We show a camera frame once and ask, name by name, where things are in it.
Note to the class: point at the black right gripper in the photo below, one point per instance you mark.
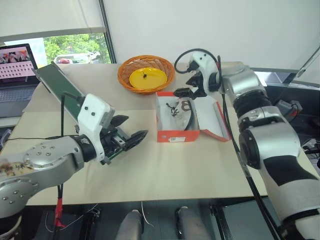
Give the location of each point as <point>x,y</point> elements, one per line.
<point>199,87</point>

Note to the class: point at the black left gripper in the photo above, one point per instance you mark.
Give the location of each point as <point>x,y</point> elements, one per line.
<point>112,143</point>

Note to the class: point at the grey power adapter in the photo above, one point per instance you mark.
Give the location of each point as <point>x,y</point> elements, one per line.
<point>287,108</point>

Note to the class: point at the grey rounded shape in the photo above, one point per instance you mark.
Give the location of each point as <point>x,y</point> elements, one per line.
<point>191,222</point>
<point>131,225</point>

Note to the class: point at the orange woven basket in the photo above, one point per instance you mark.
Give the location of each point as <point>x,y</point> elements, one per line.
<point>125,72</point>

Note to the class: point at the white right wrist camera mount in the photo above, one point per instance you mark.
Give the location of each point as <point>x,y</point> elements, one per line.
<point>205,63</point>

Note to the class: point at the white parked car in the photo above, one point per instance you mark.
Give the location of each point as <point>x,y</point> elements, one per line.
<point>75,58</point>

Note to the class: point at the yellow plastic plate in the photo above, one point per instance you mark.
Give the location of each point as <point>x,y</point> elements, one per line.
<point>155,77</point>

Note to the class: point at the black window frame post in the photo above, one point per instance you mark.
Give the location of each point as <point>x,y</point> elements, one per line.
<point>107,30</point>

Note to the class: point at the green conveyor belt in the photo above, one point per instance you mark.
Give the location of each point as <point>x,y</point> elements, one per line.
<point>62,82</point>

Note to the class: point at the white roller blind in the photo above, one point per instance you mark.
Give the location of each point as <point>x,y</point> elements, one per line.
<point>50,15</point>

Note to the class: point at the orange cardboard shoebox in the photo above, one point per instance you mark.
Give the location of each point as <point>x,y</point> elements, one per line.
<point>175,137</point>

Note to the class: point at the white shoe with black laces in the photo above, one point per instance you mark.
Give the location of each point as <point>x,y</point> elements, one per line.
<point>172,110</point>

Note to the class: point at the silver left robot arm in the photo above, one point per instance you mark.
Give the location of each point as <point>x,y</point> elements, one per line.
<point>50,155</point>

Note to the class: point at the silver diagonal rod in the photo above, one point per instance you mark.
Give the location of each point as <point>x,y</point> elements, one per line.
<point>307,62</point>

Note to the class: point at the grey laptop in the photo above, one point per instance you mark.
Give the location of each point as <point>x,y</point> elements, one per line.
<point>15,95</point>

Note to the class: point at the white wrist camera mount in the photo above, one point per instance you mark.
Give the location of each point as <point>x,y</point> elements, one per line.
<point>205,63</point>
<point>93,110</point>

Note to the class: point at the small black object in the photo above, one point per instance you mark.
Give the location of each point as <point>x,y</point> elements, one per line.
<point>145,75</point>

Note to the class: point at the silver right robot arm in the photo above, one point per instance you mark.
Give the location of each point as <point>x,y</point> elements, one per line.
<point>270,135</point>

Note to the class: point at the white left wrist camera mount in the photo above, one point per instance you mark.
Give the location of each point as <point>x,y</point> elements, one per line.
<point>93,110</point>

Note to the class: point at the white shoe with black trim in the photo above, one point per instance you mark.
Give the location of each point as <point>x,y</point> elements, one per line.
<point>187,115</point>

